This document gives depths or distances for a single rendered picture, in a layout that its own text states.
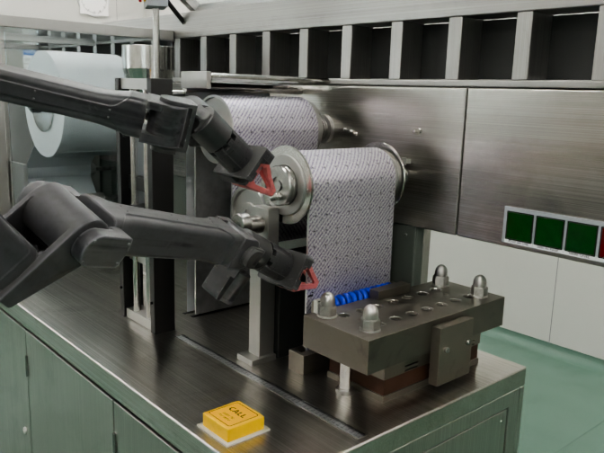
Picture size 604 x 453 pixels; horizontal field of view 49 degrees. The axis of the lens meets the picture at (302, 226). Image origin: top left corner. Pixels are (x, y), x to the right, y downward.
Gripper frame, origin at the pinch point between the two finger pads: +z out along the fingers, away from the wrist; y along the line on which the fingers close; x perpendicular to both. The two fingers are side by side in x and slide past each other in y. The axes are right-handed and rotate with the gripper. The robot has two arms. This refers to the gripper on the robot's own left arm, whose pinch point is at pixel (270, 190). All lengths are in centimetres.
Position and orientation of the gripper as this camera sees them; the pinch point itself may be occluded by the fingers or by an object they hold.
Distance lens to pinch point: 119.0
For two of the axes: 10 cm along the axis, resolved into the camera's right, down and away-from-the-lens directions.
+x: 5.1, -8.2, 2.7
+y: 6.6, 1.7, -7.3
